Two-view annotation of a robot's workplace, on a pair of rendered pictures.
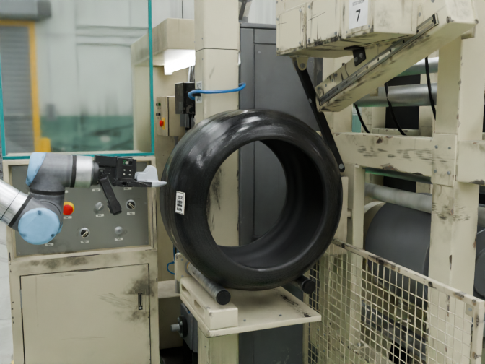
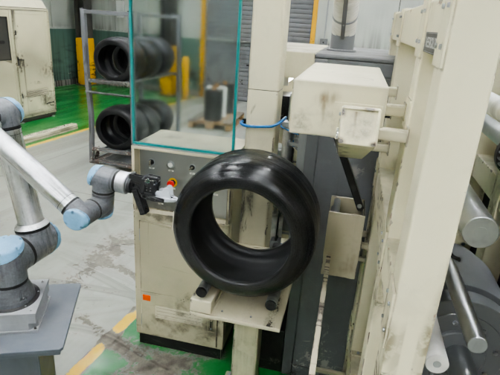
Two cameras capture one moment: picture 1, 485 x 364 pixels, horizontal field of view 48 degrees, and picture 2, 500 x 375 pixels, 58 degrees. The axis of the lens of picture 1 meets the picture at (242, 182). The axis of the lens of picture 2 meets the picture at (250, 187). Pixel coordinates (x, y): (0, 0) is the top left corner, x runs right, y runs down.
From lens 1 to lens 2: 1.07 m
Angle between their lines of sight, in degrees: 34
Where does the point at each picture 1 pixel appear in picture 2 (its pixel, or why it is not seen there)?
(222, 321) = (199, 308)
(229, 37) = (270, 80)
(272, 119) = (247, 172)
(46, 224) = (77, 220)
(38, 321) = (149, 251)
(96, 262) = not seen: hidden behind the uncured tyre
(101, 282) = not seen: hidden behind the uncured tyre
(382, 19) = (298, 122)
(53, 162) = (100, 175)
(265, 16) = not seen: outside the picture
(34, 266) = (147, 216)
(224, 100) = (261, 132)
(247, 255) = (258, 258)
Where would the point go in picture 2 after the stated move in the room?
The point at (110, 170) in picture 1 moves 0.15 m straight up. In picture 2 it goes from (139, 184) to (138, 148)
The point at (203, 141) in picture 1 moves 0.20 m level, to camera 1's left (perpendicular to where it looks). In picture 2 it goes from (193, 180) to (154, 168)
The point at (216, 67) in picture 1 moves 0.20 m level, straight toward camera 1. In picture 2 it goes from (257, 105) to (231, 111)
